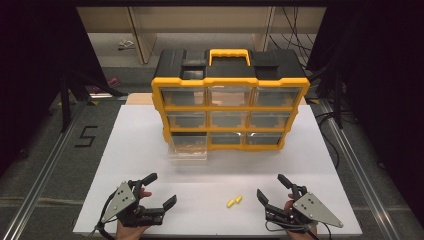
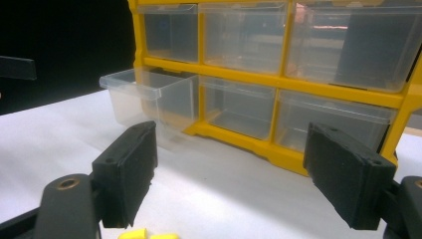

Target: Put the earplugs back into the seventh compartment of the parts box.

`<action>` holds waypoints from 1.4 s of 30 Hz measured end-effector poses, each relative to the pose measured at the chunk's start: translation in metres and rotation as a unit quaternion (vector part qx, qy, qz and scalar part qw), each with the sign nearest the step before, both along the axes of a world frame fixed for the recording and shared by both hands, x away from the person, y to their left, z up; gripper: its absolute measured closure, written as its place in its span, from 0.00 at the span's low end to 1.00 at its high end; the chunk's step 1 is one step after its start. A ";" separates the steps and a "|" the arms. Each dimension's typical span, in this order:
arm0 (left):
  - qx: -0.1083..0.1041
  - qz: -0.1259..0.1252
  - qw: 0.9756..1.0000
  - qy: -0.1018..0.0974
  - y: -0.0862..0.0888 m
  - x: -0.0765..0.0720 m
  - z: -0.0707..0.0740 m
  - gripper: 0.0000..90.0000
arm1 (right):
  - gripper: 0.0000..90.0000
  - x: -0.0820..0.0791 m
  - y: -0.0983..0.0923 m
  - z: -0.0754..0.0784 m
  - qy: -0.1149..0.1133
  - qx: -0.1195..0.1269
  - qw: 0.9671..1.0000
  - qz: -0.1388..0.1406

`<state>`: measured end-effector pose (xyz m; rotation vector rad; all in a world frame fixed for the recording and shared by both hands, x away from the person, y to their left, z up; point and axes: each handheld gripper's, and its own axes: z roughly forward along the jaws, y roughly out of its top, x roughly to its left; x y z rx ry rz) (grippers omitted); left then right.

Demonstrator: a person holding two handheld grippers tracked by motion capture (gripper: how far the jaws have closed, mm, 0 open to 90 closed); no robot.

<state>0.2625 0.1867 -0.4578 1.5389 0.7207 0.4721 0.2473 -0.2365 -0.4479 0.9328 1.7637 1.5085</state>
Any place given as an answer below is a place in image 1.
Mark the metal floor rail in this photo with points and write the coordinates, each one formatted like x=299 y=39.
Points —
x=43 y=173
x=362 y=173

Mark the small white crumpled object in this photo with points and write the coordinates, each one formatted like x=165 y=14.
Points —
x=126 y=44

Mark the black tripod stand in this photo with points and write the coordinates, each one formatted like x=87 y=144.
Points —
x=65 y=106

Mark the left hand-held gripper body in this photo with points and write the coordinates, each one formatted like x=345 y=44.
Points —
x=125 y=200

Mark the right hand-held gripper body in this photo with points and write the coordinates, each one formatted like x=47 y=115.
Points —
x=313 y=208

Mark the small yellow foam earplug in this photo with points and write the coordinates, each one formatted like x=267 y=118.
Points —
x=230 y=203
x=238 y=199

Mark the clear plastic drawer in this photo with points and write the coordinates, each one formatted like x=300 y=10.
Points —
x=188 y=148

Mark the yellow black drawer organizer cabinet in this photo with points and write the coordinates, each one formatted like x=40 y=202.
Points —
x=230 y=100

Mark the small pink object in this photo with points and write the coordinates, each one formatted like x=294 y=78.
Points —
x=113 y=82

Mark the beige wooden desk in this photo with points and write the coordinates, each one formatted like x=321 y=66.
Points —
x=200 y=20

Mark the dark curtain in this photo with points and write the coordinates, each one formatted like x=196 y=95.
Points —
x=383 y=83
x=33 y=66

